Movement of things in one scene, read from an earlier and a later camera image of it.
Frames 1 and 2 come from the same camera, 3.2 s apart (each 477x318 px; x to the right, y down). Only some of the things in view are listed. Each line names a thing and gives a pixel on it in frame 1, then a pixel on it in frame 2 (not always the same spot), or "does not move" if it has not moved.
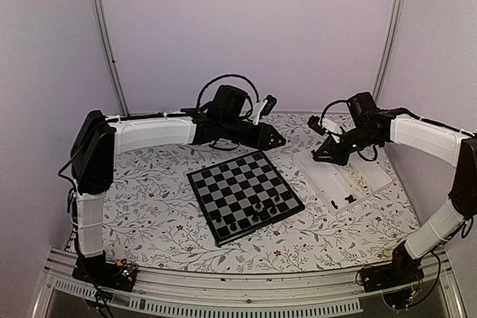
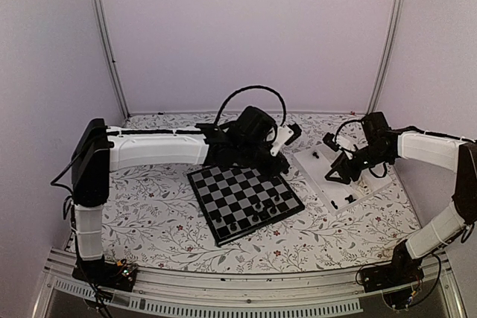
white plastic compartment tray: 341,187 does not move
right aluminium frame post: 395,29 does not move
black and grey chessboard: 243,195 does not move
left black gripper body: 232,132 to 251,156
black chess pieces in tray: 350,199 does not move
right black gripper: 337,157 to 344,164
